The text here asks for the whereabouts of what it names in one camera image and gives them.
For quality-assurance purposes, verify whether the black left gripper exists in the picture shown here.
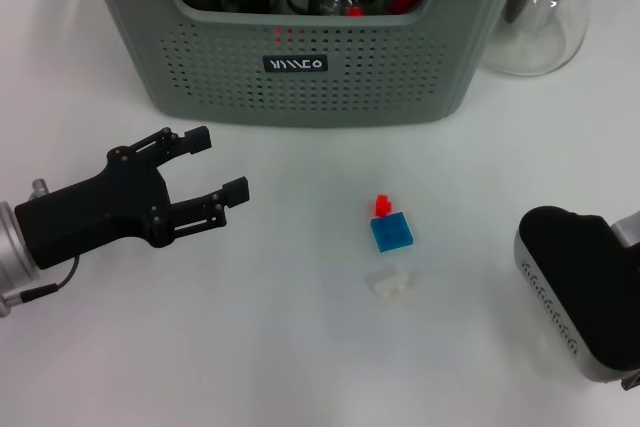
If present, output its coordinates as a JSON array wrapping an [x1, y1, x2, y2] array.
[[14, 125, 250, 271]]

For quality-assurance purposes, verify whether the large red sloped brick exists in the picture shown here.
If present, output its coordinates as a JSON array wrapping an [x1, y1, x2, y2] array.
[[273, 26, 306, 44]]

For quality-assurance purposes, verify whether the blue square brick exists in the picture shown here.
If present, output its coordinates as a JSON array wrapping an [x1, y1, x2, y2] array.
[[370, 211, 416, 254]]

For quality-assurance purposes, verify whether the white long brick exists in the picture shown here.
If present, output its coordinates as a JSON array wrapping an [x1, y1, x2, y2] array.
[[366, 269, 416, 301]]

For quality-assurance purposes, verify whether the grey-green perforated storage bin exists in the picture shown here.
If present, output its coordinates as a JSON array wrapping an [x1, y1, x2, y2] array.
[[74, 0, 536, 129]]

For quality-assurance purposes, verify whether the glass carafe with black lid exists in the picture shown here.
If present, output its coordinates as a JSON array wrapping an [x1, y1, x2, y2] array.
[[479, 0, 601, 78]]

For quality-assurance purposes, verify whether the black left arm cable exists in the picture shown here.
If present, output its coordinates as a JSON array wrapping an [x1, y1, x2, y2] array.
[[0, 256, 81, 318]]

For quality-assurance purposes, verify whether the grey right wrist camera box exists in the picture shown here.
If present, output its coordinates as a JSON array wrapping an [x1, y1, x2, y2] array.
[[513, 205, 640, 384]]

